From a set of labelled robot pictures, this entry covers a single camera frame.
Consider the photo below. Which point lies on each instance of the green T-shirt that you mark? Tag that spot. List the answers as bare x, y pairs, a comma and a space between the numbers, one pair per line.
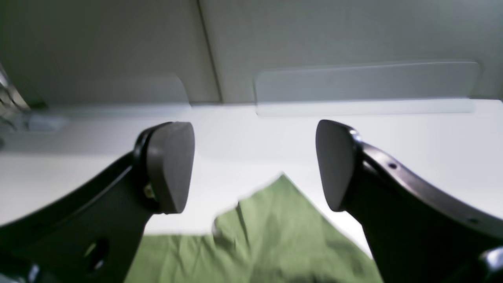
274, 236

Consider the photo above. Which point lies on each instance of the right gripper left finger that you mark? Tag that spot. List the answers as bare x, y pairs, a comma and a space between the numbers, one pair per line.
92, 234

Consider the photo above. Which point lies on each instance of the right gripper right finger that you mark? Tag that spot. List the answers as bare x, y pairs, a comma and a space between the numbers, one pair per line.
416, 232

